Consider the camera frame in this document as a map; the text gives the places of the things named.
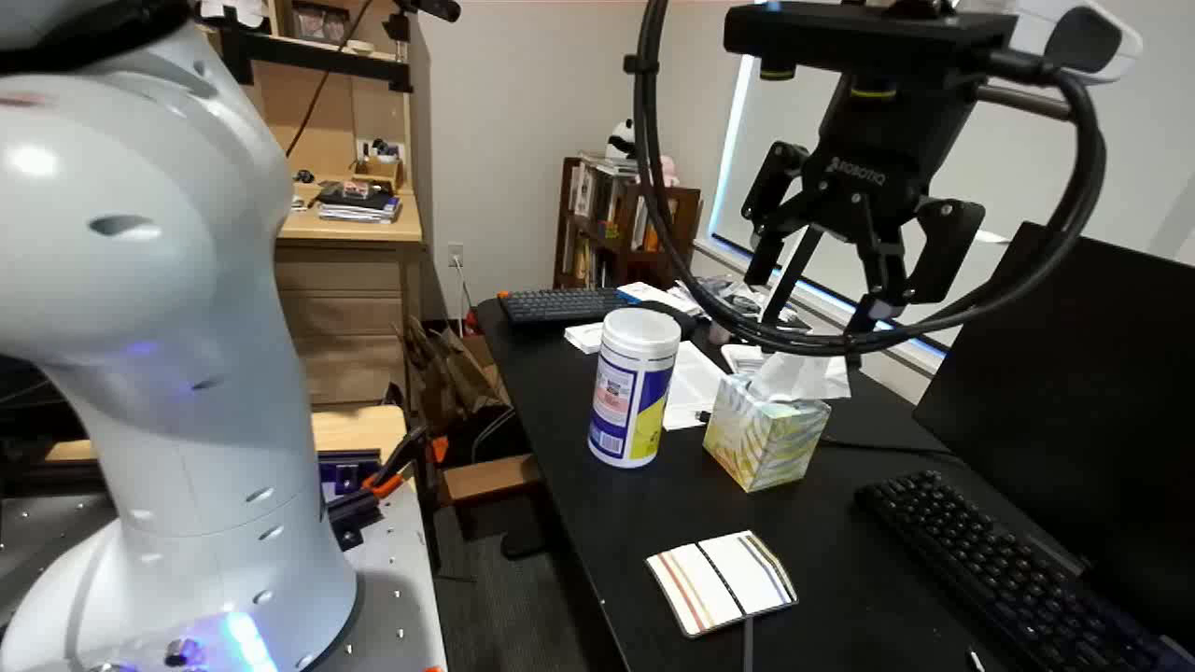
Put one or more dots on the small black keyboard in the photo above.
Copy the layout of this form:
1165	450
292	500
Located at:
553	307

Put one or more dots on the white paper sheet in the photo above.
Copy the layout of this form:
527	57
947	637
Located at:
657	300
583	336
696	384

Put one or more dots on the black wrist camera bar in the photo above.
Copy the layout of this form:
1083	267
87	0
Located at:
871	32

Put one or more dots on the light wooden block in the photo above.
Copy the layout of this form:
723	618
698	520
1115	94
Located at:
490	479

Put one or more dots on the dark wooden crate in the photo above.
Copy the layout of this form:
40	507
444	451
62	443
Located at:
583	226

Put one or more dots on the white card brown stripes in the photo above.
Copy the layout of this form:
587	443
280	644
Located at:
723	581

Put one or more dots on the wooden shelf desk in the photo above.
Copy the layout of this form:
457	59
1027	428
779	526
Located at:
348	312

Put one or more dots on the white toy figure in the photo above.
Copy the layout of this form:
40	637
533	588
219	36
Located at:
620	141

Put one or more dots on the metal robot mounting table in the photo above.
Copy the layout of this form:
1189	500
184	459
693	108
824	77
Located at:
397	582

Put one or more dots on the white bottle blue yellow label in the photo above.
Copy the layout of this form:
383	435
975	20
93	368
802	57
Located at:
631	395

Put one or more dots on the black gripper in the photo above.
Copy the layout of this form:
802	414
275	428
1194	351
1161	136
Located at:
896	136

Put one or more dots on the white wall outlet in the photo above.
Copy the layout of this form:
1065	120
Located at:
457	255

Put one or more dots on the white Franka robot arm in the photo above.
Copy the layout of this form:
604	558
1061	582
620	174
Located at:
151	312

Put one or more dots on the black computer monitor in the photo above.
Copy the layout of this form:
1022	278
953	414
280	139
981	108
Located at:
1083	395

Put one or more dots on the black computer keyboard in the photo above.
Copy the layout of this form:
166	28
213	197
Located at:
996	563

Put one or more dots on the stack of books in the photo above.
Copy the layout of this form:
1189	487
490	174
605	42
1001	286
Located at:
356	201

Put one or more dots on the orange black clamp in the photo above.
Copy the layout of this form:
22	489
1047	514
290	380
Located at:
386	479

